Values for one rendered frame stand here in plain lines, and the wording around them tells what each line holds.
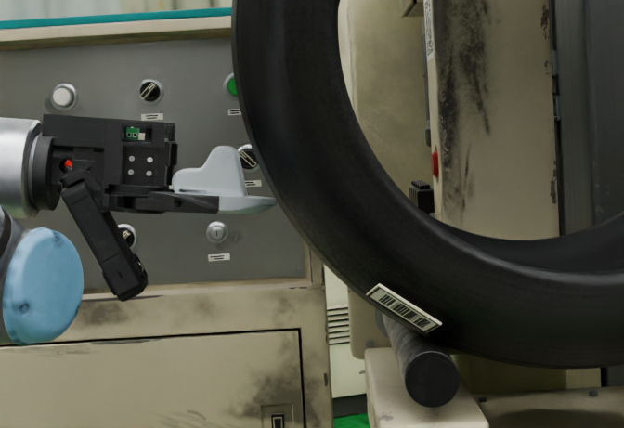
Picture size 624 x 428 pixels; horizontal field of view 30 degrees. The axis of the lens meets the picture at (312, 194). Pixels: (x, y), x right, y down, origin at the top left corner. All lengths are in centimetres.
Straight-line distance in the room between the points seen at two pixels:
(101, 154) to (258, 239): 60
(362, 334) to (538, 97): 33
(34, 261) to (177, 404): 72
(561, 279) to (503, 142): 39
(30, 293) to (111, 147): 17
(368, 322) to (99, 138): 41
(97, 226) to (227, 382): 59
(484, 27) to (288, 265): 49
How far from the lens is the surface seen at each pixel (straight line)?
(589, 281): 95
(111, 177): 103
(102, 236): 105
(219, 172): 103
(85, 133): 105
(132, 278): 105
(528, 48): 133
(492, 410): 125
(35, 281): 93
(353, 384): 458
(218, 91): 162
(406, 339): 104
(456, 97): 131
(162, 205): 101
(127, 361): 161
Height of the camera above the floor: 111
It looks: 3 degrees down
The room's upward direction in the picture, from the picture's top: 3 degrees counter-clockwise
